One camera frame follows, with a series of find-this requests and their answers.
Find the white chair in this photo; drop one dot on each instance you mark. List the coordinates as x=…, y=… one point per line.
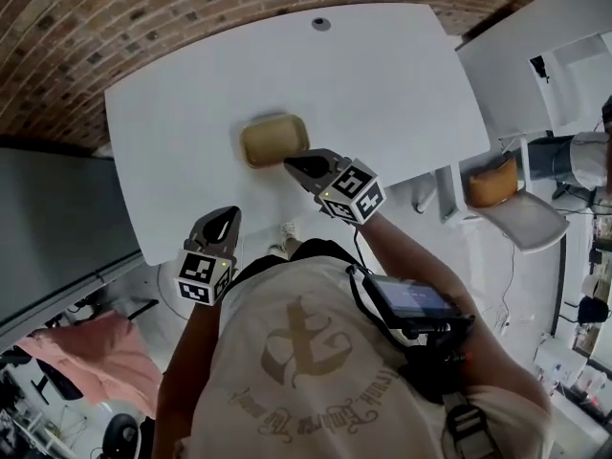
x=526, y=218

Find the white table leg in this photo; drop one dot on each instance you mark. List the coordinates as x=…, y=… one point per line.
x=442, y=191

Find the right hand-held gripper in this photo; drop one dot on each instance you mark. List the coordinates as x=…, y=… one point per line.
x=351, y=191

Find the pink cloth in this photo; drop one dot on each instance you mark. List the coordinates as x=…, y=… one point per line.
x=100, y=356

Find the person's white shoe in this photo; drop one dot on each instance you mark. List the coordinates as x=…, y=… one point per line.
x=288, y=234

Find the person's left forearm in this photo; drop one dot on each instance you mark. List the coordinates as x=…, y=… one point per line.
x=181, y=380

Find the tan rectangular tray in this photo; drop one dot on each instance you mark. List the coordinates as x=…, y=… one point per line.
x=272, y=142

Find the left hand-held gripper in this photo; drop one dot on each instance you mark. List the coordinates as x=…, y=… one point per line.
x=196, y=275

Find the person's beige printed shirt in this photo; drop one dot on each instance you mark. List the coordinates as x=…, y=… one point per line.
x=306, y=376

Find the person's right forearm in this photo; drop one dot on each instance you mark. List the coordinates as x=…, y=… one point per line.
x=430, y=275

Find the black chest-mounted screen device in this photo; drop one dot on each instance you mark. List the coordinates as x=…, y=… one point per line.
x=411, y=299

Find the person's black shorts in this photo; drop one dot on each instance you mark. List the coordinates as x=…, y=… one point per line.
x=306, y=249

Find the white side desk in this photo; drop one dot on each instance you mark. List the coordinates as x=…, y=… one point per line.
x=516, y=79

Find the grey partition panel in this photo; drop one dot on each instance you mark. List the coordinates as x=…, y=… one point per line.
x=52, y=227

